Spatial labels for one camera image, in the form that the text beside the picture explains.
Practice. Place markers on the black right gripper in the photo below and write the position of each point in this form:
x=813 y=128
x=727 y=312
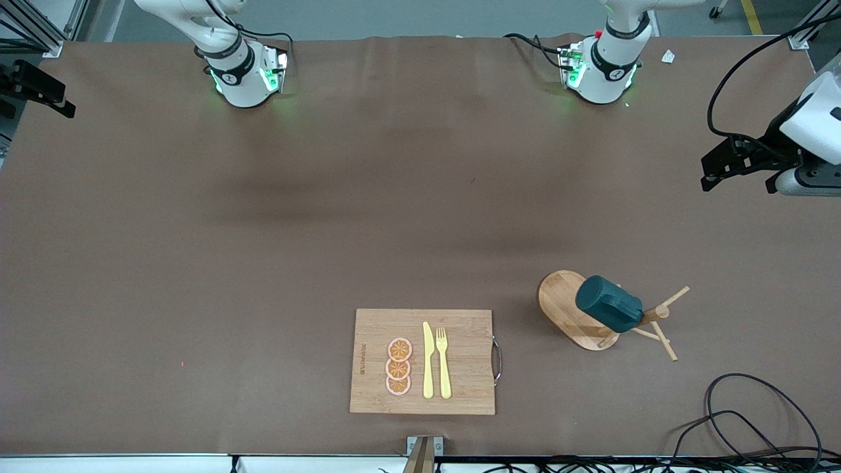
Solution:
x=26 y=82

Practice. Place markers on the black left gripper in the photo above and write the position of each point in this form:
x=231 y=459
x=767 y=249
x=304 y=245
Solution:
x=777 y=141

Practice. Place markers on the dark green cup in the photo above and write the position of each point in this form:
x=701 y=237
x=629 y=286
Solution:
x=608 y=303

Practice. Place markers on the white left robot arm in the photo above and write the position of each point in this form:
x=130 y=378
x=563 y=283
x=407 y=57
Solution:
x=608 y=62

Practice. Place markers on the white paper scrap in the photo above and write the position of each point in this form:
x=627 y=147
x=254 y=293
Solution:
x=668 y=56

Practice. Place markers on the caster wheel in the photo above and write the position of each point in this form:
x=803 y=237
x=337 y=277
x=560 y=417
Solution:
x=716 y=9

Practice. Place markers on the wooden mug tree stand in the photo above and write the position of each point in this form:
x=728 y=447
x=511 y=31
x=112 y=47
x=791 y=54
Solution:
x=562 y=302

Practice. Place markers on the brown table cover sheet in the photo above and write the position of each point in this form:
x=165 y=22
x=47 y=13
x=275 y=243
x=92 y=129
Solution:
x=197 y=295

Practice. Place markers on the wooden cutting board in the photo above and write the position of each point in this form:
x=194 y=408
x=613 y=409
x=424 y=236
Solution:
x=466 y=355

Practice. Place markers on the yellow plastic fork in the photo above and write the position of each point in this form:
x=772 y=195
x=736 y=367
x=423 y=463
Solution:
x=445 y=374

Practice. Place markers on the yellow plastic knife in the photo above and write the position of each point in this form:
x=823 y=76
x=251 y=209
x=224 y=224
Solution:
x=428 y=368

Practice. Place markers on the orange slice toy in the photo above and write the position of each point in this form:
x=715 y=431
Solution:
x=398 y=386
x=399 y=349
x=397 y=370

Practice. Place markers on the aluminium frame profile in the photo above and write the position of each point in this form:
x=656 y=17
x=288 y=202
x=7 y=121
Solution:
x=49 y=45
x=798 y=39

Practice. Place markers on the white table edge rail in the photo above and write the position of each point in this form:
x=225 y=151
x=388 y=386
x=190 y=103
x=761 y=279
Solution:
x=131 y=465

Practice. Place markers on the metal table edge bracket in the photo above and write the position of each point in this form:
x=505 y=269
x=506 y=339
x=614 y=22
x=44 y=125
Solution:
x=424 y=445

